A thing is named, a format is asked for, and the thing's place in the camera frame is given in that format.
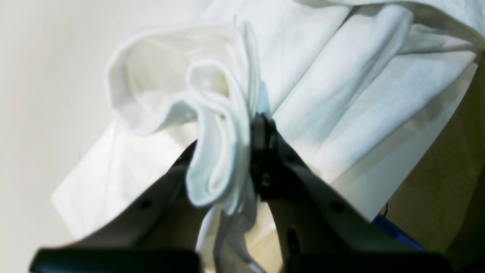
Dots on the white printed t-shirt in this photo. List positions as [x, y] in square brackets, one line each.
[337, 76]

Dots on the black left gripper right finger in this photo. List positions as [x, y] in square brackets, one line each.
[318, 231]

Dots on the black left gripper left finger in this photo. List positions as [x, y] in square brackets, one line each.
[156, 233]

